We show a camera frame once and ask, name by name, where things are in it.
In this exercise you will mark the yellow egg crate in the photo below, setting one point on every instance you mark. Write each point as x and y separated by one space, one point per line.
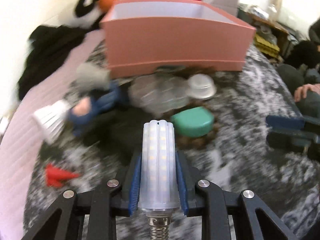
265 46

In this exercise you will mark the red paper piece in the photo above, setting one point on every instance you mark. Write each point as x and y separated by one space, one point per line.
56 176

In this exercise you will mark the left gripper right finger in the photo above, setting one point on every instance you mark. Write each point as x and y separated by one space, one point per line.
182 189

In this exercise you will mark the white cone lamp shade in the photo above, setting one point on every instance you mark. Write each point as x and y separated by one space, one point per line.
51 120

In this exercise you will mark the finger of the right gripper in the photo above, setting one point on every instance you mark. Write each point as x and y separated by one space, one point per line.
298 123
295 141

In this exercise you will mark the clear plastic jar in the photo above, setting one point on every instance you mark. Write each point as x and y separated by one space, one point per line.
158 94

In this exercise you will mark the green oval case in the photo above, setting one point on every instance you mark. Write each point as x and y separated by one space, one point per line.
194 123

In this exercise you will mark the pink cardboard box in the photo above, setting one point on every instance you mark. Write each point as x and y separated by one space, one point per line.
142 35

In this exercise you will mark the panda plush toy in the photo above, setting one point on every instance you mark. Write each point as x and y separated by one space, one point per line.
88 13

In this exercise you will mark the black clothing pile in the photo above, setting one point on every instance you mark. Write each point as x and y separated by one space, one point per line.
50 47

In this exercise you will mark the bystander hand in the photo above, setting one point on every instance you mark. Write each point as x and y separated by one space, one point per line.
301 92

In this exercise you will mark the blue doll figure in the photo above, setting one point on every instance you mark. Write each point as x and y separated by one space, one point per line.
97 102

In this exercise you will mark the white LED corn bulb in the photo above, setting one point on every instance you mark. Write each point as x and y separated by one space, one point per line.
158 195

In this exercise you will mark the grey sock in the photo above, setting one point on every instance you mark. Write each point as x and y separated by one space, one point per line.
90 76

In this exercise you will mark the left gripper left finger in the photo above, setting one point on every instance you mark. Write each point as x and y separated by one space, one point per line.
134 176

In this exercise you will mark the wooden side table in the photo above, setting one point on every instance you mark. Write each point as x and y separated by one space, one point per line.
277 30

